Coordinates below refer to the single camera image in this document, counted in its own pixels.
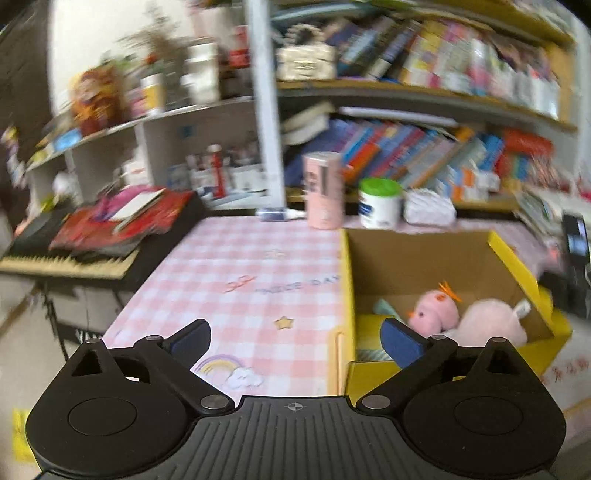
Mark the white marker pen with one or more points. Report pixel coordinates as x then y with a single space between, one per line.
274 214

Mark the red paper sheets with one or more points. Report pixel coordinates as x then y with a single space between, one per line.
92 226

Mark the keyboard stand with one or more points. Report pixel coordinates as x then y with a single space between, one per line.
83 318

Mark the pink checked tablecloth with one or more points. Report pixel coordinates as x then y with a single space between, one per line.
258 277

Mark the white jar green lid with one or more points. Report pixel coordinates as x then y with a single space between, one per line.
379 207

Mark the row of books under ceiling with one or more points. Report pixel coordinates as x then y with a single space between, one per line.
452 60

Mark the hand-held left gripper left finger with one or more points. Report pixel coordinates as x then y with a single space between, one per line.
191 344

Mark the white pen holder cup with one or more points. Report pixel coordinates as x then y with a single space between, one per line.
249 180
203 180

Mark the pink chick plush toy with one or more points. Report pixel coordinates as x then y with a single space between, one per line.
436 309

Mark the yellow cardboard box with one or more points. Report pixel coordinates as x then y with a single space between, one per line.
415 258

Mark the row of colourful books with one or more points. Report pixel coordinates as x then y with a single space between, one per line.
415 152

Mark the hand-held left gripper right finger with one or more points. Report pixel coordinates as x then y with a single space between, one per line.
401 341

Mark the white booklet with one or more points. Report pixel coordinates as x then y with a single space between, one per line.
138 205

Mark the pink humidifier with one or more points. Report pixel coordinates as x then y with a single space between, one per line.
323 194

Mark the white shelf unit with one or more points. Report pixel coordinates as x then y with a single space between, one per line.
265 115

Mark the black electronic keyboard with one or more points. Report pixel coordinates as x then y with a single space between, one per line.
83 267

